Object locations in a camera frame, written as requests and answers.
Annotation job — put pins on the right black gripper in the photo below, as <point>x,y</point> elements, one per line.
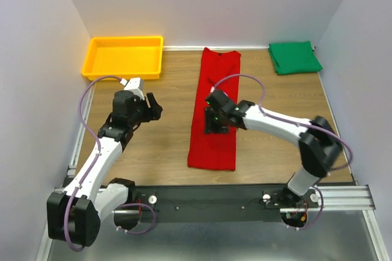
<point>209,127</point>

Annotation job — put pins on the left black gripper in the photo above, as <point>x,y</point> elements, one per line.
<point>157,109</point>

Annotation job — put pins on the red t shirt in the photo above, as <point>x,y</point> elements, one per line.
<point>212,151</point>

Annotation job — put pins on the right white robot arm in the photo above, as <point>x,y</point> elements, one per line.
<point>319,146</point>

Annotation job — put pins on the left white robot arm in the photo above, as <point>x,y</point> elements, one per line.
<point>75,214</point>

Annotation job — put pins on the yellow plastic tray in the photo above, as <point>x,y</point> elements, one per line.
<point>125,57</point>

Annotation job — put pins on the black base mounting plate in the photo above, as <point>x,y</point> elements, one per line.
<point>215,203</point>

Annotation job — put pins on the folded green t shirt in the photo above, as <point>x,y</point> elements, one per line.
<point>294,58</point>

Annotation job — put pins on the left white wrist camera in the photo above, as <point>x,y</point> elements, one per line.
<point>134,85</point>

